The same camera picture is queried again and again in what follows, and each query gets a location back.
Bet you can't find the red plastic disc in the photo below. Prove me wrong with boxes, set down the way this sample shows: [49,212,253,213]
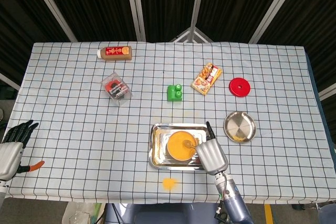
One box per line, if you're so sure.
[228,77,251,98]

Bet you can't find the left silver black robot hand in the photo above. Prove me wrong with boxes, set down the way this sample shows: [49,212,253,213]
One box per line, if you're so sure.
[0,120,45,182]

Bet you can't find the round steel plate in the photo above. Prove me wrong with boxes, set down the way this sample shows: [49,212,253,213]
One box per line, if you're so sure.
[223,111,257,144]

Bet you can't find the white grid-patterned tablecloth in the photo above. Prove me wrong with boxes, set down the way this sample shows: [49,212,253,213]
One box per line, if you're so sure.
[4,41,334,205]

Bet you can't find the clear plastic container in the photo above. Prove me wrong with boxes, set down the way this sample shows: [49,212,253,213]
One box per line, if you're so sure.
[62,202,102,224]

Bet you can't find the clear box of capsules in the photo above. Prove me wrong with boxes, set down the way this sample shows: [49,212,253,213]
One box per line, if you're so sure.
[101,72,134,107]

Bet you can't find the black folding screen white frames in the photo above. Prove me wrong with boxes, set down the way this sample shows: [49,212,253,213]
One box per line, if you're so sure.
[0,0,336,104]

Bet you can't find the rectangular steel tray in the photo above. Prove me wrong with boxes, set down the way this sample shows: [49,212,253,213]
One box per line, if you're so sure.
[148,123,214,171]

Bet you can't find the yellow snack box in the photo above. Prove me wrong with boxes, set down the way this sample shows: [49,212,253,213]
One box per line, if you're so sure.
[191,62,223,97]

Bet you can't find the brown drink bottle red label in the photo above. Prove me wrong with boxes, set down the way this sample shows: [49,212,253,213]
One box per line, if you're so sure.
[96,46,132,62]

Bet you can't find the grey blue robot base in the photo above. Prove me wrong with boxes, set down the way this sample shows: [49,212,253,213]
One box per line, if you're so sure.
[104,202,219,224]

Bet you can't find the spilled yellow powder pile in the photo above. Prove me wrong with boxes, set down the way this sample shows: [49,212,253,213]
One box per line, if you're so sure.
[161,177,181,191]

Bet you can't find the bowl of yellow powder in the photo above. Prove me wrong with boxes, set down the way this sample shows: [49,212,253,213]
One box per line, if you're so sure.
[165,131,198,162]

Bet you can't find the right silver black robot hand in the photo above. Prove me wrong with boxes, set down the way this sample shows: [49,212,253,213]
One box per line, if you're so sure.
[195,121,229,175]

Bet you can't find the green toy building block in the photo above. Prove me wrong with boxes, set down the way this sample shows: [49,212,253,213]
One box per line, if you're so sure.
[166,84,184,102]

